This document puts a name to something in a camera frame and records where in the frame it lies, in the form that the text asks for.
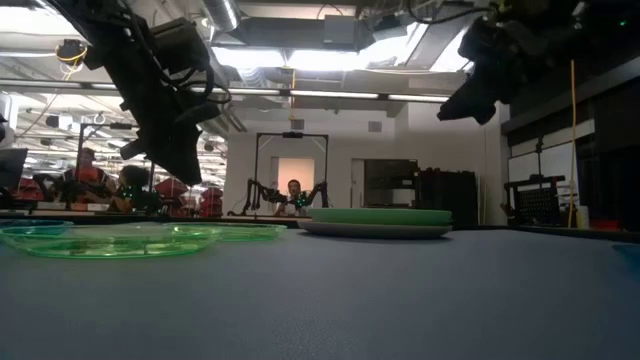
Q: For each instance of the stack of green grey plates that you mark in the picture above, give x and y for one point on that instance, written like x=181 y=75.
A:
x=375 y=231

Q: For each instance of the clear blue plastic plate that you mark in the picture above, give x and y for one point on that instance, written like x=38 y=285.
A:
x=35 y=226

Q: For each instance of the black background gantry frame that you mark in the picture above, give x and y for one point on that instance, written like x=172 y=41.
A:
x=292 y=134

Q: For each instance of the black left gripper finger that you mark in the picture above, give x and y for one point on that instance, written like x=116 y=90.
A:
x=170 y=157
x=192 y=150

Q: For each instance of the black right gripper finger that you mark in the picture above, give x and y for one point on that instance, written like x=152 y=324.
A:
x=486 y=107
x=460 y=107

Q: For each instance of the green plate stack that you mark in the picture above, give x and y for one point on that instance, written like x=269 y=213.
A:
x=380 y=216

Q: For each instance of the black cabinet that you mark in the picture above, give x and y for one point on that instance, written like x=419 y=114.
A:
x=445 y=197

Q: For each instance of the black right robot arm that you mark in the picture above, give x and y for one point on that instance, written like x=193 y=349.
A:
x=590 y=30

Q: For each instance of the clear green plastic plate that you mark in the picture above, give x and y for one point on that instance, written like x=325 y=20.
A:
x=250 y=232
x=100 y=247

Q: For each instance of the person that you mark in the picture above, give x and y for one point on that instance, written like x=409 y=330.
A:
x=132 y=187
x=295 y=195
x=87 y=172

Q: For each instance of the ceiling strip light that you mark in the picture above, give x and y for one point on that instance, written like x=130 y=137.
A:
x=334 y=94
x=255 y=92
x=419 y=98

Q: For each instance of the black background robot arm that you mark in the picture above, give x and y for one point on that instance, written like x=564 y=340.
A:
x=317 y=192
x=260 y=192

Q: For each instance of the black pegboard stand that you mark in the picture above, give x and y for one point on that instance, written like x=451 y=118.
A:
x=537 y=202

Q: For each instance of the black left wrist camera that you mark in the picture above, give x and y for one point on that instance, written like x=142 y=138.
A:
x=180 y=45

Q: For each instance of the blue table mat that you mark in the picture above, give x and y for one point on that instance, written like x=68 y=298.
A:
x=320 y=300

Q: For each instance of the dark computer monitor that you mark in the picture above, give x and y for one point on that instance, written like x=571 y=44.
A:
x=11 y=167

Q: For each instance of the silver ventilation duct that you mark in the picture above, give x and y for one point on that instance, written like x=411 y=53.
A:
x=222 y=12

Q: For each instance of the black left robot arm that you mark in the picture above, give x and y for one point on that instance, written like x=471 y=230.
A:
x=95 y=25

